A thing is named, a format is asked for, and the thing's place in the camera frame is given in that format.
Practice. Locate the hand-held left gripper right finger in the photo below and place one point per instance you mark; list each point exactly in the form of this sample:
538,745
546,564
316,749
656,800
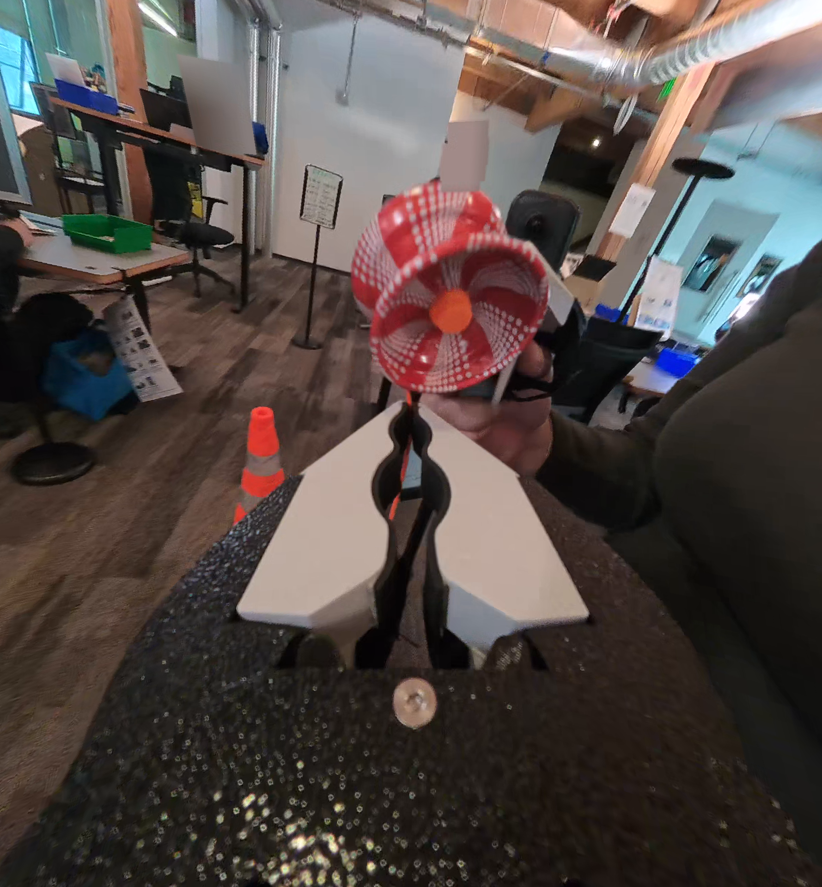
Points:
508,555

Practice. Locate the blue bag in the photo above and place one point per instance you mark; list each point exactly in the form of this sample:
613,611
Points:
85,377

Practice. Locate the brown wooden table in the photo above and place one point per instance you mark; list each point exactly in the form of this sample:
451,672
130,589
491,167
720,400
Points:
161,136

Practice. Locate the black office chair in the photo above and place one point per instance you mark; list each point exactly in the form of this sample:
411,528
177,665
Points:
189,215

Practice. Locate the blue tray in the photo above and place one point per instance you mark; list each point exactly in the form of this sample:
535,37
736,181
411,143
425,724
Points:
85,97

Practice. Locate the narrow silver air duct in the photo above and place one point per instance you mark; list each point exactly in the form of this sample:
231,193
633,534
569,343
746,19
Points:
688,49

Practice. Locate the person's right forearm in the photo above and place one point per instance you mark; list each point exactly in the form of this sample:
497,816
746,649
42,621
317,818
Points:
605,464

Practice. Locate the white sign stand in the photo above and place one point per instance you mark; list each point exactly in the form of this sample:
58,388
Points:
321,194

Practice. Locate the printed paper sheet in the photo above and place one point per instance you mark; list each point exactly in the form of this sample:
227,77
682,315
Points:
141,347

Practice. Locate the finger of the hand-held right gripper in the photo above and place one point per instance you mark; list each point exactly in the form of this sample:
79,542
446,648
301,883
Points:
562,301

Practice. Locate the orange striped traffic cone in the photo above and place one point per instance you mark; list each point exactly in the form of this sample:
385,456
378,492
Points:
260,458

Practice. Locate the red white yo-yo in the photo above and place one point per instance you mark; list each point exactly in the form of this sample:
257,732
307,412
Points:
411,264

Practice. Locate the white side table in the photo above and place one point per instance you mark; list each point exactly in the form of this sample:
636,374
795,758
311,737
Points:
78,261

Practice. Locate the black floor lamp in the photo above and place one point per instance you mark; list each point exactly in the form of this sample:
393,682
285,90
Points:
699,171

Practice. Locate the person's right hand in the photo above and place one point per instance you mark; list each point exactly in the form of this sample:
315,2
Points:
508,430

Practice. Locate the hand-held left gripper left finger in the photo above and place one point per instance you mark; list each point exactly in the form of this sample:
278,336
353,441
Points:
314,555

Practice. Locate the green tray bin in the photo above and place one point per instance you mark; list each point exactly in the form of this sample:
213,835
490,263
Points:
106,233

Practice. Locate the wooden post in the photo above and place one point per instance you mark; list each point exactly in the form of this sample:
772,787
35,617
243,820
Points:
130,69

